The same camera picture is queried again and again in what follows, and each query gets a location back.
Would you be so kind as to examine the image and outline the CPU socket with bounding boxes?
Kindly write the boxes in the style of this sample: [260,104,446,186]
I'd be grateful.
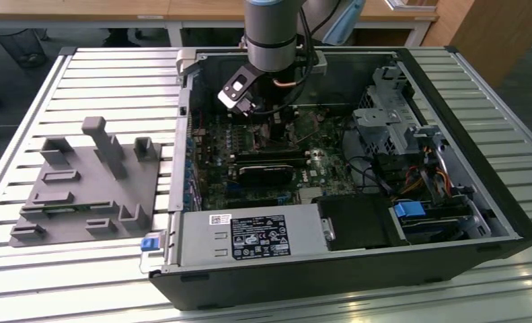
[246,124,300,151]

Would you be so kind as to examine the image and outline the black RAM slot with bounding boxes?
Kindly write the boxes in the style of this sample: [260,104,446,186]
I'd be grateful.
[236,153,306,160]
[238,158,306,166]

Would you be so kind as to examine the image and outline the black expansion slot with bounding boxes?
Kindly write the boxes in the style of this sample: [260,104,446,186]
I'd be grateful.
[226,196,292,209]

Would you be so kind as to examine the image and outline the black graphics card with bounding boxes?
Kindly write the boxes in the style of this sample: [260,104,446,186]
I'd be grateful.
[238,164,296,188]

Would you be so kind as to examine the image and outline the green motherboard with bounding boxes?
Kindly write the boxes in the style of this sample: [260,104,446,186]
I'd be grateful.
[187,104,360,211]

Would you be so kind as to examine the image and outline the silver metal drive cage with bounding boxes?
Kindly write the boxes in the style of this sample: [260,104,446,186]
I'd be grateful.
[351,65,428,155]

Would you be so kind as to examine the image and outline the silver chipset heatsink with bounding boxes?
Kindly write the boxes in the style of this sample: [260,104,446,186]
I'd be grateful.
[299,187,323,203]

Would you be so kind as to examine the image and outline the white paper stack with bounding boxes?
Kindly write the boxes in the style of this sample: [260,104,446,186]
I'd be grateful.
[384,0,438,11]

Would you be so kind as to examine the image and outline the silver power supply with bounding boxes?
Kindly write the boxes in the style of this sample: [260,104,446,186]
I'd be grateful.
[175,203,334,266]

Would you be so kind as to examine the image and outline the hard disk in blue carrier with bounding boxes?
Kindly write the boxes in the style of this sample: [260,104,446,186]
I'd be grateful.
[394,201,474,240]

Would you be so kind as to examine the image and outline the grey parts rack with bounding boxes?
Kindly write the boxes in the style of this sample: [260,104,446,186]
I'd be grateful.
[7,116,164,249]

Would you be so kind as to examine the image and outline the wooden cabinet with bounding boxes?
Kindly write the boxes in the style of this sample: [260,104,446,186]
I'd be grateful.
[422,0,532,88]

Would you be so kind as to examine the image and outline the green RAM stick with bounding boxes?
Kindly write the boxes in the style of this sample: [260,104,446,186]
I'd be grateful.
[43,205,92,215]

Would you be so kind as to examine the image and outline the black mesh waste bin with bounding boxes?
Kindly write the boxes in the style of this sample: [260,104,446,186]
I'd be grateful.
[0,28,49,70]

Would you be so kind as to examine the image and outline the black open PC case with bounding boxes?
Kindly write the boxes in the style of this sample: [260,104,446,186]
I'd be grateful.
[147,46,532,312]

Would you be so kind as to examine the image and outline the black cable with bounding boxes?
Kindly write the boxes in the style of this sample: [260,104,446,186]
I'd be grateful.
[346,155,391,198]

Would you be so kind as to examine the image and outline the wooden desk white frame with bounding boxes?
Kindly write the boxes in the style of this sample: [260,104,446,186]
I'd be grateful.
[0,0,440,48]

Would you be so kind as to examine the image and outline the yellow orange power wires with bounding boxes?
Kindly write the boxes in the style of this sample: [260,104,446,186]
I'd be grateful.
[404,168,454,196]

